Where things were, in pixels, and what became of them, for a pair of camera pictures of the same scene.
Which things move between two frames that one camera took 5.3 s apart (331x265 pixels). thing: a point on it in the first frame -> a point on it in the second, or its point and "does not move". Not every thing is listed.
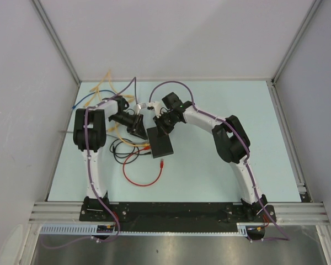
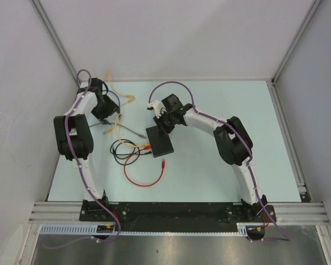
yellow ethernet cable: (96, 90) does not move
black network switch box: (160, 146) does not move
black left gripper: (137, 127) -> (111, 109)
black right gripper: (162, 128) does not move
